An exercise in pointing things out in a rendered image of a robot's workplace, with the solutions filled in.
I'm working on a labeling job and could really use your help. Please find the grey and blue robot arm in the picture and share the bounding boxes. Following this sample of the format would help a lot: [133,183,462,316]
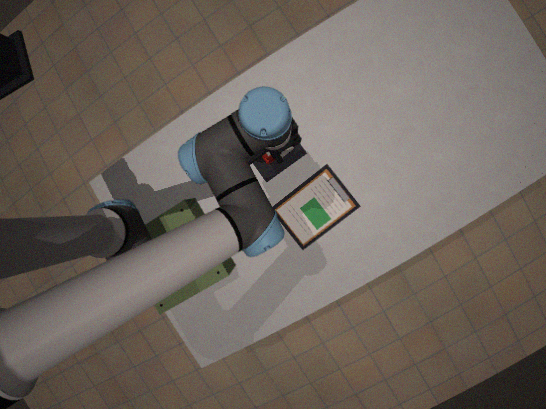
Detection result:
[0,86,292,409]

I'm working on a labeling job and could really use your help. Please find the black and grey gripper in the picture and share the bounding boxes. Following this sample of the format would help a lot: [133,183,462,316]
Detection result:
[269,117,302,164]

